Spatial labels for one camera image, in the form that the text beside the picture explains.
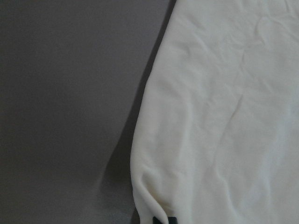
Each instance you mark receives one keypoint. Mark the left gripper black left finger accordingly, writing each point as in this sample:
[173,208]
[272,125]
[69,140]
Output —
[156,221]

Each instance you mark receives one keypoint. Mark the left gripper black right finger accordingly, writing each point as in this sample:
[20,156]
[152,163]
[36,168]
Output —
[172,220]

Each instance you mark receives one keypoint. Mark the cream long-sleeve printed shirt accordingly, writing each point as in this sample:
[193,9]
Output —
[217,136]

